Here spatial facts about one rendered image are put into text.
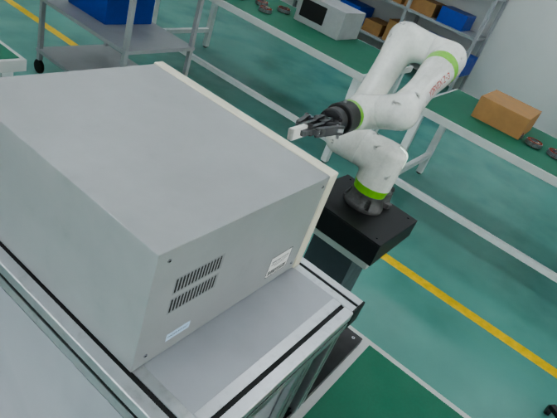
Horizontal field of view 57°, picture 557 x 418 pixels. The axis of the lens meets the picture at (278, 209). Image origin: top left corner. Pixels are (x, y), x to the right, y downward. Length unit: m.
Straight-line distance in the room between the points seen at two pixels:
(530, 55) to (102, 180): 7.13
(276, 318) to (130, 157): 0.34
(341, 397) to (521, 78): 6.64
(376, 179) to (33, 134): 1.24
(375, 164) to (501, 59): 6.00
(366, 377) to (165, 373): 0.73
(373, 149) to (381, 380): 0.75
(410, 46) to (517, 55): 5.76
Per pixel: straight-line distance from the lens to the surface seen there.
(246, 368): 0.76
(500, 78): 7.67
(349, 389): 1.31
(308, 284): 0.93
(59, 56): 4.08
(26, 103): 0.83
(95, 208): 0.64
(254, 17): 4.20
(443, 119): 3.52
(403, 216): 1.93
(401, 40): 1.89
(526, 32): 7.59
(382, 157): 1.73
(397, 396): 1.37
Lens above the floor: 1.69
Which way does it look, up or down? 31 degrees down
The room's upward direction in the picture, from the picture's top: 21 degrees clockwise
